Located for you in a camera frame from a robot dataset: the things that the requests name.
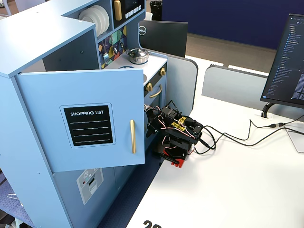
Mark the gray rounded desk divider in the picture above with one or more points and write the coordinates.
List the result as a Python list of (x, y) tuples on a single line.
[(183, 80)]

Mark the steel toy spatula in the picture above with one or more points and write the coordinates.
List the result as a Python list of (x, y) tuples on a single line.
[(106, 58)]

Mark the black bin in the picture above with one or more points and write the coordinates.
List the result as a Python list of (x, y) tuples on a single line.
[(156, 10)]

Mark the steel toy ladle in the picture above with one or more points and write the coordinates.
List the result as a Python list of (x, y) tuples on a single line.
[(115, 50)]

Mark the blue shopping list cabinet door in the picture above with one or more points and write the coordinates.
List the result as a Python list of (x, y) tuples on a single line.
[(95, 90)]

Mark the blue partition panel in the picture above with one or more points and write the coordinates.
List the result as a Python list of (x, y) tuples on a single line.
[(237, 21)]

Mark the monitor showing dark screen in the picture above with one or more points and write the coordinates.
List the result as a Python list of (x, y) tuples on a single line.
[(287, 66)]

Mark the black Dell monitor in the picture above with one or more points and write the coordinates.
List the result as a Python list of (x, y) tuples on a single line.
[(164, 38)]

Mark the steel toy pot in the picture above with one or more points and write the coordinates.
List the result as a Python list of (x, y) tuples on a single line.
[(139, 60)]

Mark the steel pot lid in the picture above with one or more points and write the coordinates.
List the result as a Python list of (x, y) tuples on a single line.
[(137, 52)]

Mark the gray low desk divider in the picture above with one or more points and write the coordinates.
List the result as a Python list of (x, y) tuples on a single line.
[(232, 88)]

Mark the red table clamp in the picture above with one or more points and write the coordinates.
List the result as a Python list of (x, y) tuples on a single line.
[(179, 163)]

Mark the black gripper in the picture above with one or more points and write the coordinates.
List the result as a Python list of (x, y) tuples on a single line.
[(150, 125)]

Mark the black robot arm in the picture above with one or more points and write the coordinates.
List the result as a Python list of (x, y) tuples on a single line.
[(180, 133)]

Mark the white toy plate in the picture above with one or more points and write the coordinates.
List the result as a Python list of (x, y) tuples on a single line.
[(107, 17), (101, 16), (86, 20)]

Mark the blue toy kitchen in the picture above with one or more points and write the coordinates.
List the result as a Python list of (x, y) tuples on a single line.
[(35, 47)]

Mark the black toy microwave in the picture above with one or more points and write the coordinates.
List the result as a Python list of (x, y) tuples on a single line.
[(133, 7)]

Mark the gold stove knob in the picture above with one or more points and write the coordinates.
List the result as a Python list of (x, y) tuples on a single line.
[(163, 71), (149, 87)]

